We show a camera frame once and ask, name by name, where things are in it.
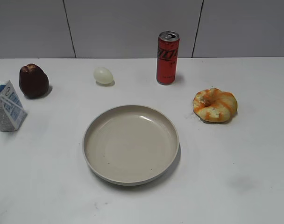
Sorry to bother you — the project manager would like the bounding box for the blue white milk carton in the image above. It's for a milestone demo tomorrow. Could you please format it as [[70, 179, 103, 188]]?
[[0, 80, 27, 132]]

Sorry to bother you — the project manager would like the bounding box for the beige round plate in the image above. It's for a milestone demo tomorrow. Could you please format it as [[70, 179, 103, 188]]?
[[82, 105, 180, 186]]

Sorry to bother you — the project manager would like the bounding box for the white egg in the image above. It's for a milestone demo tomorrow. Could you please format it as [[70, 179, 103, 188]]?
[[93, 67, 114, 84]]

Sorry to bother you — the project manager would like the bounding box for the orange yellow glazed bread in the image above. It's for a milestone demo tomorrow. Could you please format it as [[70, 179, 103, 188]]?
[[192, 88, 238, 123]]

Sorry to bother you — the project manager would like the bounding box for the red soda can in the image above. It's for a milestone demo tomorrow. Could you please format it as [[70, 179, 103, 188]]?
[[156, 31, 180, 85]]

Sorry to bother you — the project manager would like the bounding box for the dark red wax apple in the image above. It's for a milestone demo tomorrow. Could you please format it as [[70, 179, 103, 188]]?
[[19, 63, 50, 99]]

